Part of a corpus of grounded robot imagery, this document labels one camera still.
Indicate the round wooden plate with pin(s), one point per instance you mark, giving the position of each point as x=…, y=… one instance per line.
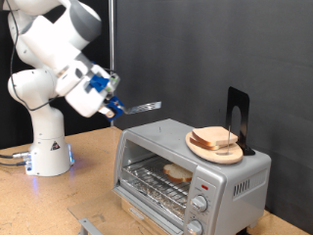
x=225, y=157

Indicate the black metal bookend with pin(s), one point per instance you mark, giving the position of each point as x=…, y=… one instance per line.
x=244, y=104

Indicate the metal spatula with blue block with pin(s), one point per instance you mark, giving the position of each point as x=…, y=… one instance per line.
x=115, y=106

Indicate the wooden box with slots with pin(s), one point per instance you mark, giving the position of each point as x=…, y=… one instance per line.
x=146, y=225

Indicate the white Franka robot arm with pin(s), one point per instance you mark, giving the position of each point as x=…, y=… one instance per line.
x=42, y=130

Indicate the thin metal rod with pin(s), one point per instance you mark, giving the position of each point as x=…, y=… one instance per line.
x=228, y=147

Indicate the white bread slice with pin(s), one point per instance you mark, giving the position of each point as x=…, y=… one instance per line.
x=213, y=135
x=177, y=173
x=199, y=145

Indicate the silver toaster oven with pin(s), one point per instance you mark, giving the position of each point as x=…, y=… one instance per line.
x=241, y=209

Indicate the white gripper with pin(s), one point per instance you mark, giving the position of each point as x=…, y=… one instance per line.
x=86, y=99

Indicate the vertical metal pole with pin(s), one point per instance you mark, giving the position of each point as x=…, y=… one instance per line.
x=112, y=32

